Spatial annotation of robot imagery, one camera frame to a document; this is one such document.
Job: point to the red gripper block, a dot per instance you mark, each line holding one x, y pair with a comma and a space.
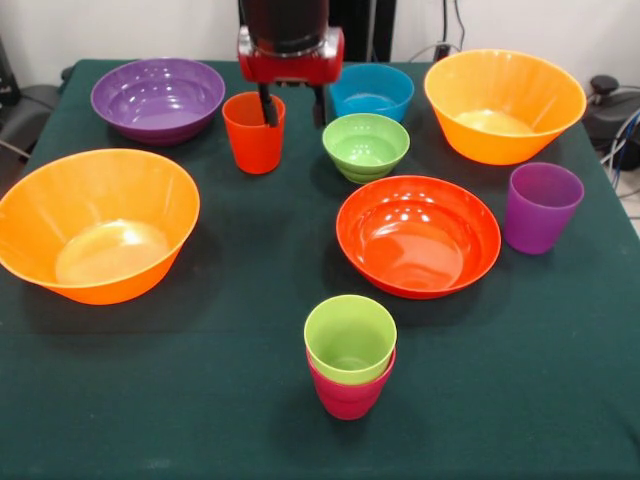
290, 69

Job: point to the green plastic bowl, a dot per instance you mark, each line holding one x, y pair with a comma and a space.
365, 145

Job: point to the green plastic cup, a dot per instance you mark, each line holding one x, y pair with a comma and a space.
350, 340

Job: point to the pink plastic cup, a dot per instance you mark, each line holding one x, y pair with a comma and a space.
350, 400

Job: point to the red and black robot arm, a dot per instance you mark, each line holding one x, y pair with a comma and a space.
285, 22

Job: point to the red plastic cup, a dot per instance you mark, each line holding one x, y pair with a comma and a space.
252, 147

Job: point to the blue plastic bowl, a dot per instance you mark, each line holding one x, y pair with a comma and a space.
375, 95

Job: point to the purple plastic bowl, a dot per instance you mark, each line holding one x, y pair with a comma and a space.
157, 110

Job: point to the red plastic bowl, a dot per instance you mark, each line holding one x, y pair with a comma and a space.
417, 240

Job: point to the large orange plastic bowl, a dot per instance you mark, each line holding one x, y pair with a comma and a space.
95, 225
500, 100

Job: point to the purple plastic cup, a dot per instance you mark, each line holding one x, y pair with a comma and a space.
542, 215

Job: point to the dark green table cloth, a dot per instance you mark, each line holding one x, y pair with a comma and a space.
150, 400

